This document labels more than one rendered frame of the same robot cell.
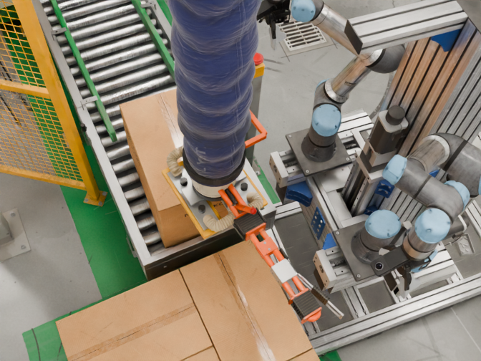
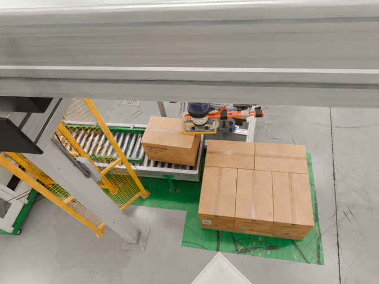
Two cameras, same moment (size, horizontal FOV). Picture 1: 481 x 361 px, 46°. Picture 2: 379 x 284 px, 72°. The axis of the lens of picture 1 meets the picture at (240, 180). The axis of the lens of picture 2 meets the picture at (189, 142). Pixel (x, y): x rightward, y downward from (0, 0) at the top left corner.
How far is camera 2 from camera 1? 1.44 m
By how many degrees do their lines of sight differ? 23
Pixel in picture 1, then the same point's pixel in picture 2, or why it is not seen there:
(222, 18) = not seen: hidden behind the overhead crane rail
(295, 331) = (246, 143)
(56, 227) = (146, 213)
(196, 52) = not seen: hidden behind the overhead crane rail
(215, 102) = not seen: hidden behind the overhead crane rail
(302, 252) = (216, 137)
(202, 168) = (204, 109)
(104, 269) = (176, 204)
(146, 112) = (150, 135)
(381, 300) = (245, 125)
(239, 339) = (239, 160)
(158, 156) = (170, 139)
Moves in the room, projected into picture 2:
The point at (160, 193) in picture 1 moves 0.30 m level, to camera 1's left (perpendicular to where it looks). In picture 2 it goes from (184, 145) to (167, 164)
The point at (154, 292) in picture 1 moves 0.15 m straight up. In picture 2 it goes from (208, 176) to (207, 171)
